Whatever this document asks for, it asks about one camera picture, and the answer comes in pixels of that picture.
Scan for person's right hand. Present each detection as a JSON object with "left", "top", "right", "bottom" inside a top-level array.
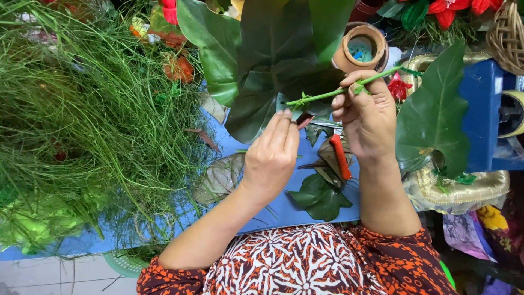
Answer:
[{"left": 331, "top": 70, "right": 395, "bottom": 161}]

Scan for person's left hand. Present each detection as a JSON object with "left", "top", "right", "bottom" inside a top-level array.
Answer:
[{"left": 240, "top": 108, "right": 300, "bottom": 202}]

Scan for teal floral tape piece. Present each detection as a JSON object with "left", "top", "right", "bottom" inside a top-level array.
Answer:
[{"left": 276, "top": 93, "right": 304, "bottom": 122}]

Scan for green artificial flower stem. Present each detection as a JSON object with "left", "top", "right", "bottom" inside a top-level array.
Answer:
[{"left": 286, "top": 66, "right": 405, "bottom": 110}]

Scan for dark green heart-shaped leaf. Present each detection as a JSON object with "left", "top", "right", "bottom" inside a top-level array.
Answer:
[{"left": 224, "top": 58, "right": 346, "bottom": 145}]

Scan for small red artificial flower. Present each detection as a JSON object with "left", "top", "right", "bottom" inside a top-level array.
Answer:
[{"left": 387, "top": 71, "right": 413, "bottom": 101}]

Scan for brown clay pot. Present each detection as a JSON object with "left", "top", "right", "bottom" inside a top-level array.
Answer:
[{"left": 332, "top": 21, "right": 389, "bottom": 74}]

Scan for brown dried leaves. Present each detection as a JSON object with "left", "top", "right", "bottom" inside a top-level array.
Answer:
[{"left": 297, "top": 137, "right": 355, "bottom": 188}]

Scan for bright green narrow leaf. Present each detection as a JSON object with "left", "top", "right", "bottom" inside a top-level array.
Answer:
[{"left": 308, "top": 0, "right": 356, "bottom": 66}]

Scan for pale dried leaf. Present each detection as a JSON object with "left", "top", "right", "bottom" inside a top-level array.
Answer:
[{"left": 192, "top": 152, "right": 246, "bottom": 205}]

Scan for small lobed dark green leaf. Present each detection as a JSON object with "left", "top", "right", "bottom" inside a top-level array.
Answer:
[{"left": 287, "top": 173, "right": 353, "bottom": 222}]

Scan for large pointed green leaf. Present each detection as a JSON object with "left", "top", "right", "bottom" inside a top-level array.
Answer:
[{"left": 395, "top": 40, "right": 471, "bottom": 180}]

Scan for broad dark green artificial leaf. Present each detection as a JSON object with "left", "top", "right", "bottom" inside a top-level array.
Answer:
[{"left": 238, "top": 0, "right": 320, "bottom": 82}]

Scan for glossy green artificial leaf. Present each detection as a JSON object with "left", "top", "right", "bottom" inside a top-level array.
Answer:
[{"left": 176, "top": 0, "right": 242, "bottom": 108}]

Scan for orange artificial flower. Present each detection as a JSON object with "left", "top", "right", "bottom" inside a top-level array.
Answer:
[{"left": 163, "top": 52, "right": 195, "bottom": 84}]

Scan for person's orange patterned dress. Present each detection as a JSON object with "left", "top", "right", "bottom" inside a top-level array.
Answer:
[{"left": 136, "top": 222, "right": 459, "bottom": 295}]

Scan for bunch of red artificial flowers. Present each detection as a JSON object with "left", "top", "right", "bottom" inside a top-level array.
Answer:
[{"left": 377, "top": 0, "right": 505, "bottom": 31}]

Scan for blue plastic stool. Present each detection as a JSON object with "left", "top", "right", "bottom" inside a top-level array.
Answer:
[{"left": 458, "top": 58, "right": 524, "bottom": 173}]

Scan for gold fabric tray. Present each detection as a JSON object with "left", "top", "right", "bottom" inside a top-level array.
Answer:
[{"left": 403, "top": 51, "right": 511, "bottom": 214}]

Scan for red artificial flower petal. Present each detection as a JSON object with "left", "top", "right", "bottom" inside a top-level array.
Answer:
[{"left": 160, "top": 0, "right": 180, "bottom": 26}]

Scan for yellow tape roll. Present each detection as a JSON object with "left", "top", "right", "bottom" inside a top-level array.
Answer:
[{"left": 497, "top": 90, "right": 524, "bottom": 138}]

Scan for wicker basket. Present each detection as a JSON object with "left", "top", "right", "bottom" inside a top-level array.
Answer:
[{"left": 486, "top": 0, "right": 524, "bottom": 76}]

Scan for heap of colourful cloths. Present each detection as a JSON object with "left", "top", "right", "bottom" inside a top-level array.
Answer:
[{"left": 442, "top": 205, "right": 524, "bottom": 273}]

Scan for heap of green artificial grass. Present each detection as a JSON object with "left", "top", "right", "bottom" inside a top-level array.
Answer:
[{"left": 0, "top": 0, "right": 222, "bottom": 256}]

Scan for green plastic basket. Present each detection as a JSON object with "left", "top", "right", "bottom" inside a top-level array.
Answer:
[{"left": 102, "top": 251, "right": 153, "bottom": 279}]

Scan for bright green fabric leaves heap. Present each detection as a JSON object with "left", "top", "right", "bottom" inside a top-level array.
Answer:
[{"left": 0, "top": 193, "right": 93, "bottom": 255}]

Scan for orange handled cutter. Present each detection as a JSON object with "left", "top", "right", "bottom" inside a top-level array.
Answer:
[{"left": 329, "top": 134, "right": 353, "bottom": 181}]

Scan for green chenille wire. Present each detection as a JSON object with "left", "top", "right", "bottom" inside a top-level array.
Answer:
[{"left": 396, "top": 61, "right": 423, "bottom": 78}]

